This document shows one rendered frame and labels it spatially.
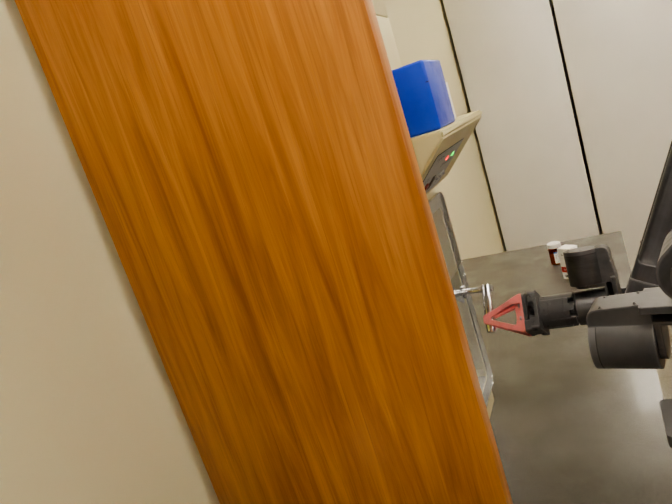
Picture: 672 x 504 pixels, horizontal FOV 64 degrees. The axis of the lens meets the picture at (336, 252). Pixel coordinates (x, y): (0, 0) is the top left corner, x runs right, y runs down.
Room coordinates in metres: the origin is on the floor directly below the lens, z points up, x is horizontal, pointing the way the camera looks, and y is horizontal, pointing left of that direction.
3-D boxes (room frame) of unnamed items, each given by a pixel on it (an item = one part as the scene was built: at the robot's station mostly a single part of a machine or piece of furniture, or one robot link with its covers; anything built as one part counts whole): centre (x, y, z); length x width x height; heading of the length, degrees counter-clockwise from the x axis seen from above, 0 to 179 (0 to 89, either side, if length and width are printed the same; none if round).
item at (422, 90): (0.77, -0.16, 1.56); 0.10 x 0.10 x 0.09; 62
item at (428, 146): (0.84, -0.19, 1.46); 0.32 x 0.11 x 0.10; 152
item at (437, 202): (0.87, -0.15, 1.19); 0.30 x 0.01 x 0.40; 152
